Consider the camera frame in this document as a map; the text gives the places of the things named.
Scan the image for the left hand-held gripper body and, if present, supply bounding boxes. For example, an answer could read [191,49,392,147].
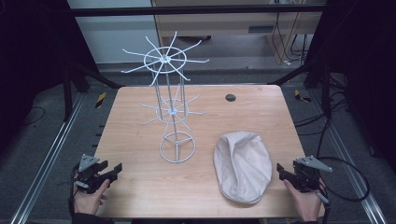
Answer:
[74,154,110,195]

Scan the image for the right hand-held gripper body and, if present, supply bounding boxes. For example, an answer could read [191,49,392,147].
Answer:
[292,155,333,194]

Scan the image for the beige cap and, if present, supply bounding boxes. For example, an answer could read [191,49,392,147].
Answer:
[213,131,274,205]

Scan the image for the white wire hat rack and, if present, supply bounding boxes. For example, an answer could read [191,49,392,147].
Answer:
[120,30,210,164]

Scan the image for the person's left hand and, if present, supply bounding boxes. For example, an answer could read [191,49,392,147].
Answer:
[72,178,111,217]

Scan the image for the person's right hand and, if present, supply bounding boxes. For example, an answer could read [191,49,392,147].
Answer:
[282,179,325,223]

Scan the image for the black yellow striped tape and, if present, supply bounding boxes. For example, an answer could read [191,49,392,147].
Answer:
[94,91,107,109]
[293,89,313,104]

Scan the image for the black metal stand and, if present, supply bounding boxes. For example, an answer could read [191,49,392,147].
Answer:
[61,58,126,123]
[266,57,332,119]

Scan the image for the black curtain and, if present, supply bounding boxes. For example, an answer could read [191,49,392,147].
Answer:
[0,0,101,157]
[304,0,396,174]

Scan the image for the white cabinet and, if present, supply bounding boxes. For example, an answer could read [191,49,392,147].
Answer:
[66,0,161,65]

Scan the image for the light wooden desk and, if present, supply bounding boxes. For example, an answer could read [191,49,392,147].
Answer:
[151,0,327,65]

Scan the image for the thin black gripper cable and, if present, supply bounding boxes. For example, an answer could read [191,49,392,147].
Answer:
[68,166,80,217]

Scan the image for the grey plug with black cable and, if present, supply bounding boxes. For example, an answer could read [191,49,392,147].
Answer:
[315,189,332,224]

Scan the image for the aluminium floor rail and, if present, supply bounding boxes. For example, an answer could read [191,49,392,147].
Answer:
[8,92,86,224]
[306,89,389,224]

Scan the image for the black looped gripper cable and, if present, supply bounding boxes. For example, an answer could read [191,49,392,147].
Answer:
[316,156,371,203]

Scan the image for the black floor cables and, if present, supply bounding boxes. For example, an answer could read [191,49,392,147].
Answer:
[293,74,353,160]

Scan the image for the thin black floor cable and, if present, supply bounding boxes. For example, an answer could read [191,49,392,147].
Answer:
[21,105,47,127]

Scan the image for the hanging black desk cables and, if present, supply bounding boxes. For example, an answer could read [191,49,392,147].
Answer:
[271,11,310,65]

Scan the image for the black horizontal frame bar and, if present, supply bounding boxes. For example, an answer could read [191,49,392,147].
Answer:
[66,4,327,18]

